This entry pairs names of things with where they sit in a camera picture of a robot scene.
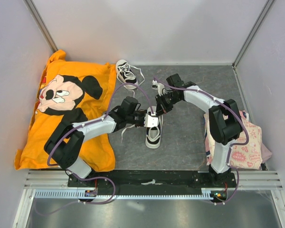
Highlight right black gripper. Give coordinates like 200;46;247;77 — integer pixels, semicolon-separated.
155;92;181;118

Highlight black white sneaker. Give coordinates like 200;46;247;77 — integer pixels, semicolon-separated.
115;59;145;97
121;116;163;149

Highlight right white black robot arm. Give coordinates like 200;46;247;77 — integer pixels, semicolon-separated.
152;74;247;187

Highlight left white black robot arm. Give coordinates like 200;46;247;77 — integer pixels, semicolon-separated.
44;96;148;187

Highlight white tape scrap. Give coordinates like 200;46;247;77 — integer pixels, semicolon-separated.
141;179;162;186

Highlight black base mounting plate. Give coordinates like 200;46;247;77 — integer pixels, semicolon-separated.
67;170;237;195

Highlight orange cartoon mouse cloth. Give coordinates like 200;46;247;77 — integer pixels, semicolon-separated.
14;50;117;170

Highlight pink printed cloth bag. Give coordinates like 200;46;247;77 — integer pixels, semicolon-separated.
204;110;272;170

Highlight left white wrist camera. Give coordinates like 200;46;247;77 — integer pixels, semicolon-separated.
144;114;159;128

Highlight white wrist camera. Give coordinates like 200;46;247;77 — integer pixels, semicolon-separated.
152;80;166;95
144;114;159;128

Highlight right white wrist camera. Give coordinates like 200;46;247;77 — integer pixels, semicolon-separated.
152;80;166;95

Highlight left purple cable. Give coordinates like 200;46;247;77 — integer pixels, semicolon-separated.
33;82;155;216

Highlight purple cable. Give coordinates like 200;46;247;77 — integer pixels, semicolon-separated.
153;76;250;205
33;82;155;216

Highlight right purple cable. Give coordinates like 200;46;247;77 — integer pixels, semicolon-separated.
153;76;250;205

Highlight grey slotted cable duct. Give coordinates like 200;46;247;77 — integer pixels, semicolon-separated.
34;189;219;200

